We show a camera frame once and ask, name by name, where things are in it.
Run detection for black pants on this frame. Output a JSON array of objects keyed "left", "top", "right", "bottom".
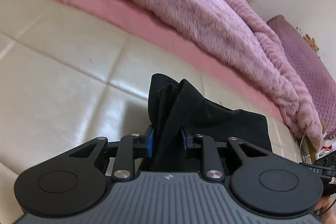
[{"left": 140, "top": 73, "right": 272, "bottom": 172}]

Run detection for right hand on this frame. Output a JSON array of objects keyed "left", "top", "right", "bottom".
[{"left": 315, "top": 196, "right": 336, "bottom": 224}]

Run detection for purple padded headboard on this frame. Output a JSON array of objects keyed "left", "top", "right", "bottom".
[{"left": 267, "top": 15, "right": 335, "bottom": 139}]

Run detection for cream leather bed bench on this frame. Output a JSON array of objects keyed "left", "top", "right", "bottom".
[{"left": 1, "top": 0, "right": 301, "bottom": 223}]

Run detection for fluffy pink blanket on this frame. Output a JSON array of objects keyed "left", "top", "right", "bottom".
[{"left": 132, "top": 0, "right": 323, "bottom": 148}]

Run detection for pink bed sheet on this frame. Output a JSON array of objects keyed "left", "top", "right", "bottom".
[{"left": 54, "top": 0, "right": 282, "bottom": 121}]

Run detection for white charging cable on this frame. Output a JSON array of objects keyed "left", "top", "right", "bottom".
[{"left": 298, "top": 129, "right": 308, "bottom": 159}]

